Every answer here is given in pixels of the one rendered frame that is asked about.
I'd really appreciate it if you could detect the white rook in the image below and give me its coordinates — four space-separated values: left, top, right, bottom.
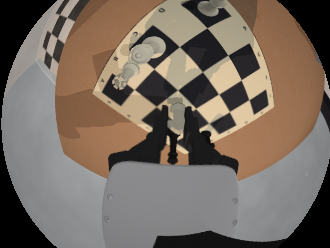
112 63 139 90

